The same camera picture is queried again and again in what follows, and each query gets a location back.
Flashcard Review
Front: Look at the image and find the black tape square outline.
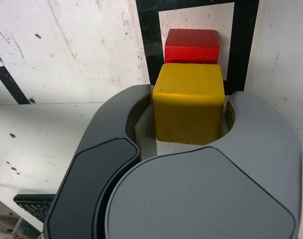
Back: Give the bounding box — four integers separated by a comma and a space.
135, 0, 260, 93

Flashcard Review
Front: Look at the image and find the yellow cube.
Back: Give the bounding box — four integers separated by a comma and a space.
152, 63, 226, 146

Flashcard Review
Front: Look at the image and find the black keyboard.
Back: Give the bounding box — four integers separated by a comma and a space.
13, 194, 55, 224

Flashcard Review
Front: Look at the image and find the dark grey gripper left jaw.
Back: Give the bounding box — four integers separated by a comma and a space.
43, 84, 157, 239

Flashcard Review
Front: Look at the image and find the black tape strip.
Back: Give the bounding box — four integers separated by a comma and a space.
0, 48, 31, 105

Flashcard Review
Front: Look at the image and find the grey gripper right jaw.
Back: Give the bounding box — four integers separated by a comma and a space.
105, 91, 303, 239

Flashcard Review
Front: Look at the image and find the red cube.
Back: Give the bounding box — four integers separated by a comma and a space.
164, 28, 221, 65

